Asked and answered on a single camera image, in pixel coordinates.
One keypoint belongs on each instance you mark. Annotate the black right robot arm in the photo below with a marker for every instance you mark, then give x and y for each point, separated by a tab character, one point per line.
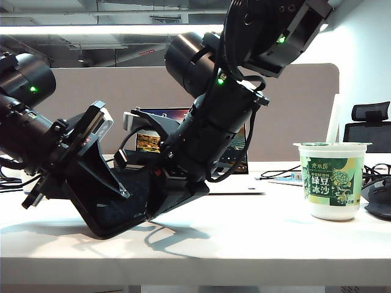
214	122

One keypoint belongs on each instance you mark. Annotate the green white dessert cup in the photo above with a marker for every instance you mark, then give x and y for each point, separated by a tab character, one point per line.
330	210

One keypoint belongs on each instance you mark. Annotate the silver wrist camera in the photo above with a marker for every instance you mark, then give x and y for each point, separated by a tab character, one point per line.
129	122
105	125

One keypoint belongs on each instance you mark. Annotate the flat blue white booklet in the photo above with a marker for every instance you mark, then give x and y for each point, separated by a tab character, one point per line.
285	182

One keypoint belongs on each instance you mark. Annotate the grey-brown desk partition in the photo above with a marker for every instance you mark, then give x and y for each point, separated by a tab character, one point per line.
290	107

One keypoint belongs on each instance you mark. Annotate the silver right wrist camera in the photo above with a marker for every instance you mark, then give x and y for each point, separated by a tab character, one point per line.
129	122

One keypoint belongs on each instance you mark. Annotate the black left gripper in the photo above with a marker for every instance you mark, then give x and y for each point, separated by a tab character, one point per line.
71	137

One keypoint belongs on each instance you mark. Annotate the small black pendant lamp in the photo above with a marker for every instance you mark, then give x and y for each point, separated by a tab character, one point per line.
81	58

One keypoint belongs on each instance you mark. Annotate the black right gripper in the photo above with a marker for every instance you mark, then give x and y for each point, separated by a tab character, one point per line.
175	174

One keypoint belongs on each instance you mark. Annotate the long ceiling light strip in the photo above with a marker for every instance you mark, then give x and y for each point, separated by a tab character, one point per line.
91	29

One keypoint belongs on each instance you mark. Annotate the black smartphone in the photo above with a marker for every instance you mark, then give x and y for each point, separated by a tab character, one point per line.
104	213

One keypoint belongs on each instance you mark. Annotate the white laptop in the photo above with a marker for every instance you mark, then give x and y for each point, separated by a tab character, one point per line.
238	186

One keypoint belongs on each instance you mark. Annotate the black mesh office chair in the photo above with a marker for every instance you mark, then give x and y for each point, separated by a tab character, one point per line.
366	134

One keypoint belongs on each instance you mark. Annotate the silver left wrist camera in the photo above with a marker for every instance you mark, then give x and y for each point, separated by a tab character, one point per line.
105	125

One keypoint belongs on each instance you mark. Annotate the white drinking straw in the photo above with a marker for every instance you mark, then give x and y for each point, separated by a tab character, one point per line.
333	122

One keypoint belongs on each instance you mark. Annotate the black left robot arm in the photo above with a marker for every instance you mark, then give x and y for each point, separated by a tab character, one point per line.
18	79

